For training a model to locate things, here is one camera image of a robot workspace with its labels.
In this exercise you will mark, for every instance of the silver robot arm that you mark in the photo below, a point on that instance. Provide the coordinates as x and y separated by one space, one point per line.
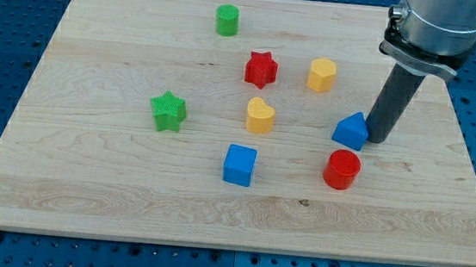
431 36

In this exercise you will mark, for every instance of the yellow hexagon block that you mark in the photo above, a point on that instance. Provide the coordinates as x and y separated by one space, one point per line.
321 75

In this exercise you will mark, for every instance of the wooden board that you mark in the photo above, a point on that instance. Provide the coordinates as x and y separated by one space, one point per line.
81 155

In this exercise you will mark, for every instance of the yellow heart block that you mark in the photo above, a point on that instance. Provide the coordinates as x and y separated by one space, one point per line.
260 116

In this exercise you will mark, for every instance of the blue cube block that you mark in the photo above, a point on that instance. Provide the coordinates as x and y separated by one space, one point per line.
239 165

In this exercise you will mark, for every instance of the red star block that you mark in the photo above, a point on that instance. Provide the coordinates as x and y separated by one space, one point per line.
261 69

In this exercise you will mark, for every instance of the green star block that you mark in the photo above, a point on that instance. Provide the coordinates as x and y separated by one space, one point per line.
168 111

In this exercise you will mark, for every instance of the red cylinder block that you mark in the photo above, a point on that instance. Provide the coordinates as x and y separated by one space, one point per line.
342 168

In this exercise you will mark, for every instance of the blue triangle block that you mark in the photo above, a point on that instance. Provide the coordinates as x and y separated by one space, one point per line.
351 132

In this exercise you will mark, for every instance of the green cylinder block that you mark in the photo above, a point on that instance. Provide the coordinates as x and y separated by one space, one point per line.
227 20

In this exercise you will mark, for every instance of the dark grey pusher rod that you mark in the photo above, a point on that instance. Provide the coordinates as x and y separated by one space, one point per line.
398 90

